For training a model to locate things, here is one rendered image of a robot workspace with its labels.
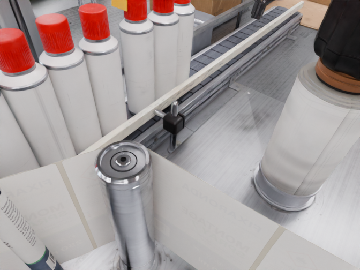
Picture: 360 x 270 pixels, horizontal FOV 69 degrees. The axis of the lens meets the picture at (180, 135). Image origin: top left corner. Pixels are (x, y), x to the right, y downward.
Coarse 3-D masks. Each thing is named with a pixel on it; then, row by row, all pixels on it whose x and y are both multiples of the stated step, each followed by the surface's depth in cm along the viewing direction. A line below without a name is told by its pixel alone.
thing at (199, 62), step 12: (276, 12) 91; (252, 24) 83; (264, 24) 83; (240, 36) 76; (264, 36) 76; (216, 48) 70; (228, 48) 70; (252, 48) 71; (192, 60) 65; (204, 60) 65; (192, 72) 61; (216, 72) 61; (204, 84) 57; (168, 108) 51; (156, 120) 48; (132, 132) 46
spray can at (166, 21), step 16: (160, 0) 39; (160, 16) 40; (176, 16) 41; (160, 32) 41; (176, 32) 42; (160, 48) 43; (176, 48) 45; (160, 64) 45; (176, 64) 47; (160, 80) 47; (160, 96) 50
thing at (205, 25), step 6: (252, 0) 74; (240, 6) 70; (246, 6) 73; (228, 12) 66; (234, 12) 68; (216, 18) 63; (222, 18) 65; (204, 24) 60; (210, 24) 62; (198, 30) 59; (204, 30) 61
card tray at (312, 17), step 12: (276, 0) 115; (288, 0) 116; (300, 0) 116; (312, 0) 116; (324, 0) 113; (300, 12) 105; (312, 12) 106; (324, 12) 107; (300, 24) 97; (312, 24) 97
